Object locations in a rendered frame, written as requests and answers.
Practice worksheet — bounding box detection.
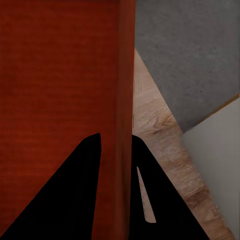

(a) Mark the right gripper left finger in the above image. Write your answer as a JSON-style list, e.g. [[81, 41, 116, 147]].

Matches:
[[0, 133, 102, 240]]

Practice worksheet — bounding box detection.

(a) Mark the storage box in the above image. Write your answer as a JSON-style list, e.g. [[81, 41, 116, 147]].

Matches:
[[0, 0, 136, 240]]

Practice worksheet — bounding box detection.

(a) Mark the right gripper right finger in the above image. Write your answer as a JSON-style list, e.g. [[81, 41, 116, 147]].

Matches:
[[129, 135, 210, 240]]

